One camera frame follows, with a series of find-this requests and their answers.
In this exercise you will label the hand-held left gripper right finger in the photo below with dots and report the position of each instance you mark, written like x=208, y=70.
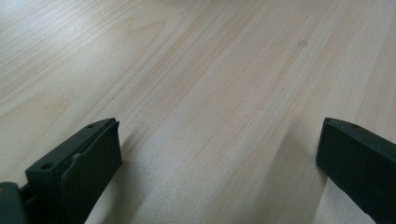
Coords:
x=358, y=161

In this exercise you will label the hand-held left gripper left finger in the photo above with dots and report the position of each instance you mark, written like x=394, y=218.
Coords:
x=77, y=174

